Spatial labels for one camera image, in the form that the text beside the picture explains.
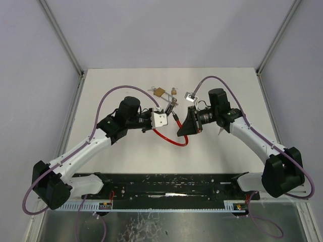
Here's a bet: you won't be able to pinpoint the red cable lock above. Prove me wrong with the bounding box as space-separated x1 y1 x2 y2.
153 102 189 147

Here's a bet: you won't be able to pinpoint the silver key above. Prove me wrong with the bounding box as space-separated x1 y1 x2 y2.
170 98 179 107

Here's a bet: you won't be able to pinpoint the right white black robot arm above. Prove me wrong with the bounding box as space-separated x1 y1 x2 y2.
177 88 305 198

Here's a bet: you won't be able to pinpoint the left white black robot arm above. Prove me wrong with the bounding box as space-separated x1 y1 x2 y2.
32 96 154 210

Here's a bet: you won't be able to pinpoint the small brass padlock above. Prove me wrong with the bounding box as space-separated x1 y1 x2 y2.
171 88 177 95

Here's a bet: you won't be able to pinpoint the large brass long-shackle padlock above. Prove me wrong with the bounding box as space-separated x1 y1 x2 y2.
153 87 173 102

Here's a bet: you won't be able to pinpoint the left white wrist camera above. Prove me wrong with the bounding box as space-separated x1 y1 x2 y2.
151 111 168 129

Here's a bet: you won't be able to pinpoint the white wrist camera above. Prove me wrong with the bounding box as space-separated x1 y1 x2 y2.
184 92 198 103
151 111 168 129

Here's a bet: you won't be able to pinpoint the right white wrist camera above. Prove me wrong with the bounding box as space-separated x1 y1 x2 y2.
184 92 198 103

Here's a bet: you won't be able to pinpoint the keys on ring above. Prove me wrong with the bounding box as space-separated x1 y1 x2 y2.
148 86 156 92

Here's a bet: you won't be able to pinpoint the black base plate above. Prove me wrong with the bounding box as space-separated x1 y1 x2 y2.
86 172 260 216

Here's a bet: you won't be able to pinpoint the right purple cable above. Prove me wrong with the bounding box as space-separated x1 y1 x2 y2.
193 75 316 239

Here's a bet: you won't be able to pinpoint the left aluminium frame post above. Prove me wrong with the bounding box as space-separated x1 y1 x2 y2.
37 0 85 75

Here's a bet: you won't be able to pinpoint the aluminium frame post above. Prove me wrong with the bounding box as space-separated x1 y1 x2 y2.
37 0 85 75
255 0 305 74

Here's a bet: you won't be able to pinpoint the grey slotted cable duct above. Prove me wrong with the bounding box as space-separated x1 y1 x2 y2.
56 201 113 212

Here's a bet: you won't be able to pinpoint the right aluminium frame post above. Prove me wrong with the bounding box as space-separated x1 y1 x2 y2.
255 0 305 74

